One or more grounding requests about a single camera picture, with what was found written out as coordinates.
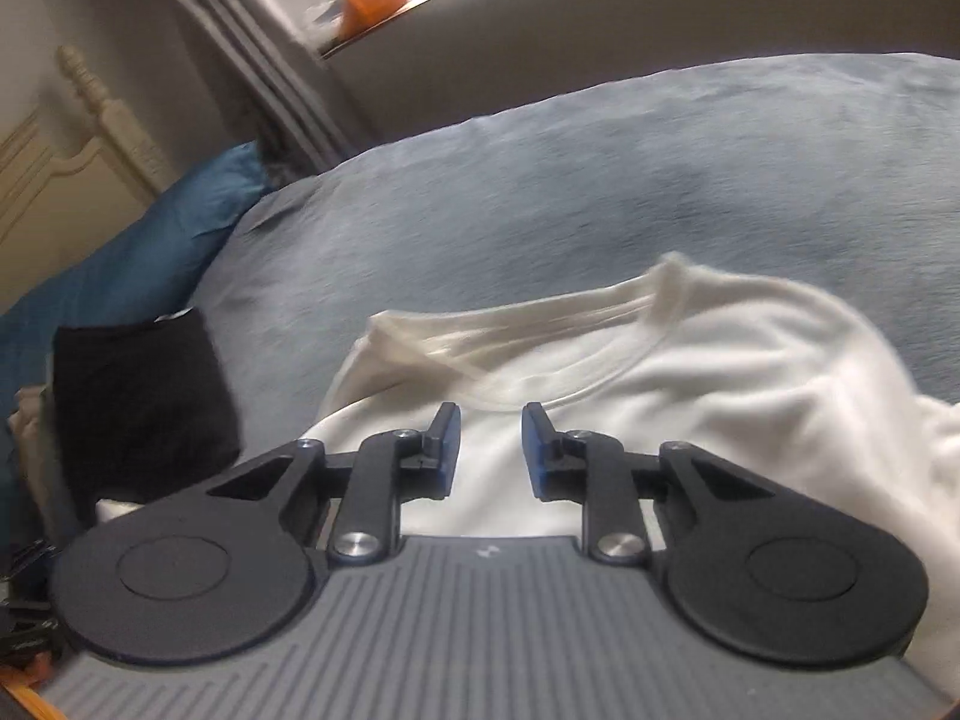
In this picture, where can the grey curtain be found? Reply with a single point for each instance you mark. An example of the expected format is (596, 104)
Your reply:
(272, 87)

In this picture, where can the blue pillow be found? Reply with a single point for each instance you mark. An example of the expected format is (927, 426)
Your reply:
(147, 271)

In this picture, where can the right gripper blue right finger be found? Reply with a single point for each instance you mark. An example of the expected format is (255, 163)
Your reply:
(593, 471)

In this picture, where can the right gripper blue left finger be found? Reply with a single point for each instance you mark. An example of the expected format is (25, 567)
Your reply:
(375, 480)

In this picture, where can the orange bag on sill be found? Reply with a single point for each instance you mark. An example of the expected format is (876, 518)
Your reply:
(362, 15)

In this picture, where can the black folded garment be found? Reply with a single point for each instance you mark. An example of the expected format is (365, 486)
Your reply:
(141, 410)

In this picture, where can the cream carved headboard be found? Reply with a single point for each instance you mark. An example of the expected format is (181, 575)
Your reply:
(57, 209)

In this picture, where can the cream bear hoodie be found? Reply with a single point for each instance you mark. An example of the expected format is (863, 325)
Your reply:
(779, 377)

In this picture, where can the grey fleece bed blanket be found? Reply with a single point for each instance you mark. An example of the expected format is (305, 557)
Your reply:
(837, 170)

